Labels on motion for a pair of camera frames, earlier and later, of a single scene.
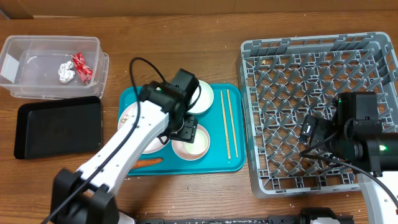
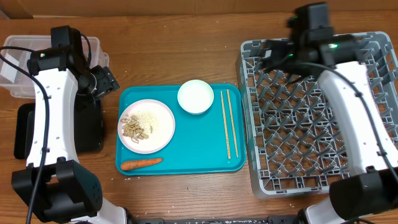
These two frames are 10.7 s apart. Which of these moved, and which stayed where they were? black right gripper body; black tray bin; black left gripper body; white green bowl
Moved: black right gripper body; black left gripper body
Stayed: black tray bin; white green bowl
